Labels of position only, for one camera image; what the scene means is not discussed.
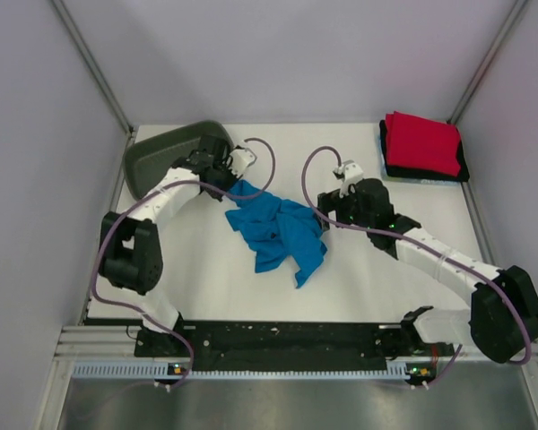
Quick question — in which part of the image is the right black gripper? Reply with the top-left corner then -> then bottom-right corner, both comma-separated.
313,186 -> 374,232

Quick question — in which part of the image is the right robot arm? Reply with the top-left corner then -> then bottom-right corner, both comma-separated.
317,179 -> 538,364

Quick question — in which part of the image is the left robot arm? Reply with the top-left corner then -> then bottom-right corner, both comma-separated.
91,135 -> 256,356

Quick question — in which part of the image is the dark green plastic bin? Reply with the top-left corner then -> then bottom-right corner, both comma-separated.
123,120 -> 234,201

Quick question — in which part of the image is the folded red t shirt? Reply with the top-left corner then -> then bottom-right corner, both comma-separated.
385,111 -> 461,176

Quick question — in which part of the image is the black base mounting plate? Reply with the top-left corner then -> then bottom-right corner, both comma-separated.
134,318 -> 449,373

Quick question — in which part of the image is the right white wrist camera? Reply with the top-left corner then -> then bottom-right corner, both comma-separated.
333,159 -> 364,198

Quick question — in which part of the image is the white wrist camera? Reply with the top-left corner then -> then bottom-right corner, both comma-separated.
333,159 -> 364,198
228,146 -> 257,176

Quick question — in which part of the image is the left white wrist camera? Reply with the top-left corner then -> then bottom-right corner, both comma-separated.
228,146 -> 257,176

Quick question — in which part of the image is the grey slotted cable duct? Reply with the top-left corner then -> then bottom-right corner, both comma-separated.
73,361 -> 435,381

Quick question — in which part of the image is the left aluminium corner post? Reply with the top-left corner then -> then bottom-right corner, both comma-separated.
48,0 -> 134,135

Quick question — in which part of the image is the aluminium corner post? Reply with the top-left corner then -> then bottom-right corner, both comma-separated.
48,0 -> 134,135
447,0 -> 532,125

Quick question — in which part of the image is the right aluminium corner post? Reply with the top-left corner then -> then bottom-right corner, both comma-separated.
447,0 -> 532,125

